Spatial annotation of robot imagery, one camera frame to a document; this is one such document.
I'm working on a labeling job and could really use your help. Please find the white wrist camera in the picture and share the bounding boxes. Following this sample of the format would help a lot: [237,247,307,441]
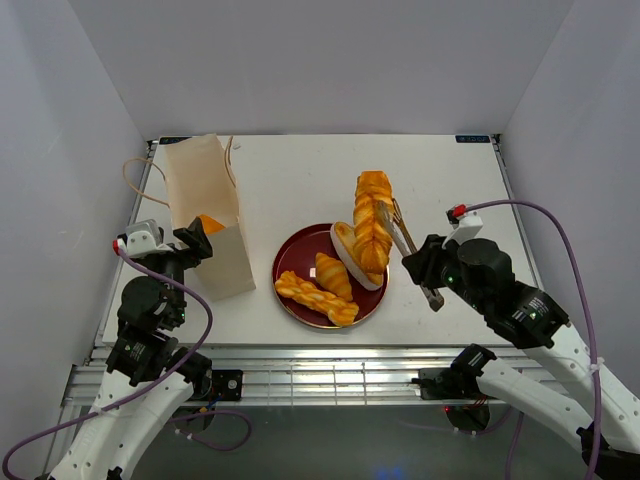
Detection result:
[112,219,163,259]
[443,204,484,247]

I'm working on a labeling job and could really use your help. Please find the purple cable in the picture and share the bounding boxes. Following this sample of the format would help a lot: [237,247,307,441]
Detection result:
[462,198,603,480]
[2,249,215,480]

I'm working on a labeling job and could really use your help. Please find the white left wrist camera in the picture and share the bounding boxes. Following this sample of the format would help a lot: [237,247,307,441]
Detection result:
[112,219,163,259]

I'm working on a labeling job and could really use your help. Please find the cream paper bag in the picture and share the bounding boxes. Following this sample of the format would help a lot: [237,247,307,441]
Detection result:
[122,132,258,302]

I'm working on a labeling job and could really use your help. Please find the blue label sticker left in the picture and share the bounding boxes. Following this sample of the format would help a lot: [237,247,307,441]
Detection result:
[158,137,186,145]

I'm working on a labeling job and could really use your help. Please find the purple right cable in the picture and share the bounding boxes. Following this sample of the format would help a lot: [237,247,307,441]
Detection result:
[462,198,603,480]

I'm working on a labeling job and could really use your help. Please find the long braided pastry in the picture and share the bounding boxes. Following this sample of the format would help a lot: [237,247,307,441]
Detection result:
[353,170,394,275]

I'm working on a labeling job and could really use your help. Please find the long white-edged bread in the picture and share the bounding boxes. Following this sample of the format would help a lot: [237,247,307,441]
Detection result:
[330,221,384,291]

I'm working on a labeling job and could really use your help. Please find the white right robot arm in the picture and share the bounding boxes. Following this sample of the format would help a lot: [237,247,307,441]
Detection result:
[402,235,639,479]

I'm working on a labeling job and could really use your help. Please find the dark red round plate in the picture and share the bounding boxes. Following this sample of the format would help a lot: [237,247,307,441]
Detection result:
[271,223,389,330]

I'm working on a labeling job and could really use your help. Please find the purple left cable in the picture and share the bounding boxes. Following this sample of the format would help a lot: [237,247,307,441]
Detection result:
[2,249,215,480]

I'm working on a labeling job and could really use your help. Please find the round orange bun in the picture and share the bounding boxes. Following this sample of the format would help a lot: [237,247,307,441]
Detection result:
[198,214,225,235]

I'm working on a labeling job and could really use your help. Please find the metal tongs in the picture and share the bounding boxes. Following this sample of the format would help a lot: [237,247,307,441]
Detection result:
[375,198,445,312]

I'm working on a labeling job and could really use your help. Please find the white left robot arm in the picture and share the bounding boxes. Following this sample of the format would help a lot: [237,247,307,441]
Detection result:
[47,218,213,479]

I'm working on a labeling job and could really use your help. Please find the aluminium frame rail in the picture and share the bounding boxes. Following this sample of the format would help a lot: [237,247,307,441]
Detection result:
[62,344,601,407]

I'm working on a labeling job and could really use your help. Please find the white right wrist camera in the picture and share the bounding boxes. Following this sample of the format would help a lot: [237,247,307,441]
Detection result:
[443,204,484,247]

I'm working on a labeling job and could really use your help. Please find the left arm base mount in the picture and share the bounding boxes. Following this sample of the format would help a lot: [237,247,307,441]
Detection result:
[200,369,244,402]

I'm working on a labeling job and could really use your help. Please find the small twisted pastry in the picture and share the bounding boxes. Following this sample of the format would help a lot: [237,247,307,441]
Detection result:
[274,271,359,327]

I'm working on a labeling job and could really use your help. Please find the blue label sticker right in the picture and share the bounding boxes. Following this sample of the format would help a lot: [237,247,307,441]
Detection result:
[455,135,491,144]

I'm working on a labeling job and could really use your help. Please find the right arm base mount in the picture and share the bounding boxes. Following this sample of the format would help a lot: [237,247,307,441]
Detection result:
[411,368,480,400]

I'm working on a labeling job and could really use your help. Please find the small croissant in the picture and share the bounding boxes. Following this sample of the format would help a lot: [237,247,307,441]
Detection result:
[315,252,353,302]

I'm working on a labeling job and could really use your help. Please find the blue label sticker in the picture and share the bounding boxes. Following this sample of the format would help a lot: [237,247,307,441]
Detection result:
[455,135,491,144]
[158,137,186,145]

